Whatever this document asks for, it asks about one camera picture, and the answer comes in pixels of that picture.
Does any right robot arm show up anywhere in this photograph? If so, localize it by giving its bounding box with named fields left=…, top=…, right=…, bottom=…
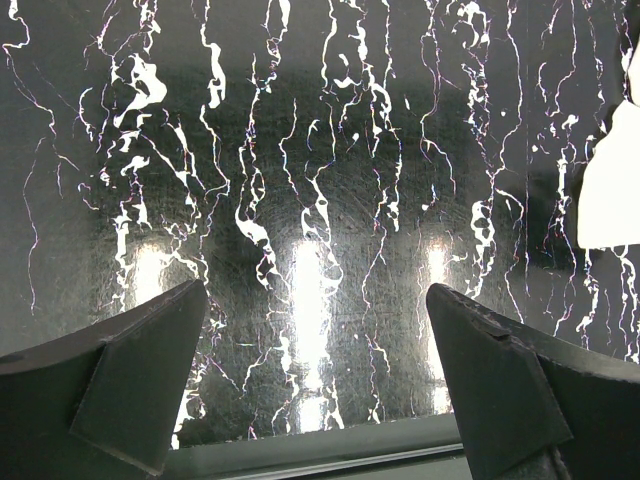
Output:
left=577, top=100, right=639, bottom=249

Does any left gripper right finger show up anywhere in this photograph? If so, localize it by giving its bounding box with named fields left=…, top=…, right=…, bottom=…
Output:
left=426, top=284, right=639, bottom=479

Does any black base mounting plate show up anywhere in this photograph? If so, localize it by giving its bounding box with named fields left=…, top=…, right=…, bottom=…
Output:
left=162, top=414, right=471, bottom=479

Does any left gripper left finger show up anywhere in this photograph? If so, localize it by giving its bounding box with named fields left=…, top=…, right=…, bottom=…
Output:
left=1, top=280, right=207, bottom=479

